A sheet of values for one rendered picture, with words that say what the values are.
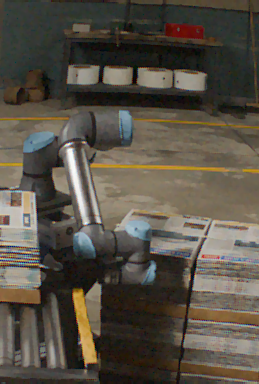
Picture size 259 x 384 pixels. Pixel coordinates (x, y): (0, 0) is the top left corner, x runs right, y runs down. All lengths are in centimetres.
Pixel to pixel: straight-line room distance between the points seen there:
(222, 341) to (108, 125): 79
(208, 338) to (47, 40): 672
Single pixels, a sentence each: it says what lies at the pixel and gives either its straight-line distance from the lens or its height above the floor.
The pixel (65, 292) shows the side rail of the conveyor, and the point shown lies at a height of 79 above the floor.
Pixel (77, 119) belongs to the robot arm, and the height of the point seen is 120.
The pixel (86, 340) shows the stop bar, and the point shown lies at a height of 82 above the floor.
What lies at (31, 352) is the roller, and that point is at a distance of 173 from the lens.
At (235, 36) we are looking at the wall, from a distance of 909.
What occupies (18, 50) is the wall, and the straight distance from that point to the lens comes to 876.
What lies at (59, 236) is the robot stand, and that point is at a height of 73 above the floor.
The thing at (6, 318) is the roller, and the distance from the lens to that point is 188.
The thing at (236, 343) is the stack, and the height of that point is 53.
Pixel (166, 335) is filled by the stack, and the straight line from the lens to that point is 241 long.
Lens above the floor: 170
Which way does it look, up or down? 18 degrees down
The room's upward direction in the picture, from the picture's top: 4 degrees clockwise
